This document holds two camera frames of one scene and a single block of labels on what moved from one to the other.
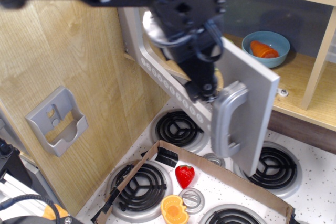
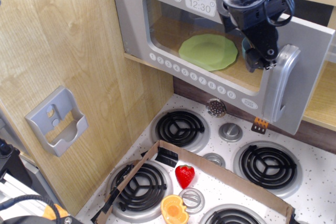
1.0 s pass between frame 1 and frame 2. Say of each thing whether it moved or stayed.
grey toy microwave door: moved
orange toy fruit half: stayed
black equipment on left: stayed
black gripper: moved
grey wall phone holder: stayed
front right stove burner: stayed
